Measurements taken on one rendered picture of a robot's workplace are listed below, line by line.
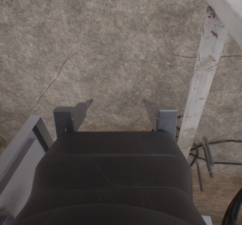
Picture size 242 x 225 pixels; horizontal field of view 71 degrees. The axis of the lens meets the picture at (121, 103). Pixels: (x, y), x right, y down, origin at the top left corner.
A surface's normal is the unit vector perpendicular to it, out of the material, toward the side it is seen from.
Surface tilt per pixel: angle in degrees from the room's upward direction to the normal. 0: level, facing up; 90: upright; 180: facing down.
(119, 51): 0
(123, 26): 0
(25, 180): 90
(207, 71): 0
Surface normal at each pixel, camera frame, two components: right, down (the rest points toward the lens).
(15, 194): 0.99, 0.04
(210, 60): -0.12, 0.65
